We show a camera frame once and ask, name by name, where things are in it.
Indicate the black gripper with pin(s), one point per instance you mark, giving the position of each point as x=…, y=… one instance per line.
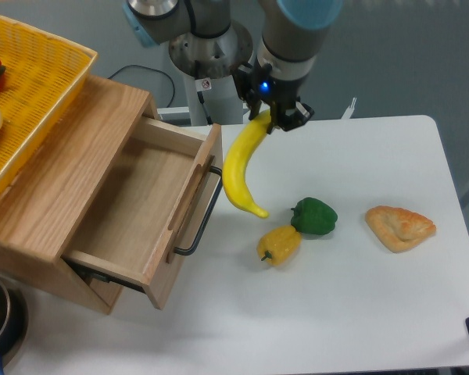
x=256, y=84

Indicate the yellow toy banana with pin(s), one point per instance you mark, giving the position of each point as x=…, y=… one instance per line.
x=236, y=163

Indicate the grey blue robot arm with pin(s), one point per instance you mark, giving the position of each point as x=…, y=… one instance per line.
x=292, y=34

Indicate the open wooden top drawer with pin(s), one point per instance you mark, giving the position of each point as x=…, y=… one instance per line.
x=152, y=201

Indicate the wooden drawer cabinet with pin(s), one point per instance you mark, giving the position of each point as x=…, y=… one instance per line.
x=48, y=199

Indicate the green toy bell pepper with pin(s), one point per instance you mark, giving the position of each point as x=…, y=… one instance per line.
x=312, y=216

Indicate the yellow toy bell pepper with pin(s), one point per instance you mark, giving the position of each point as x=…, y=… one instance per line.
x=278, y=245

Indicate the toy baked pastry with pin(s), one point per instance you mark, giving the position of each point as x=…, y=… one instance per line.
x=399, y=229

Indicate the yellow plastic basket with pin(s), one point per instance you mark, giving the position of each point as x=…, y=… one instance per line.
x=43, y=75

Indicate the dark metal pot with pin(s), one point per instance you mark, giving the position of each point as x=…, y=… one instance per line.
x=13, y=322

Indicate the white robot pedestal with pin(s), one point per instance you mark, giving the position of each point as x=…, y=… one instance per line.
x=205, y=65

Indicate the black drawer handle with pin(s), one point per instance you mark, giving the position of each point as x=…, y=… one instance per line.
x=209, y=210

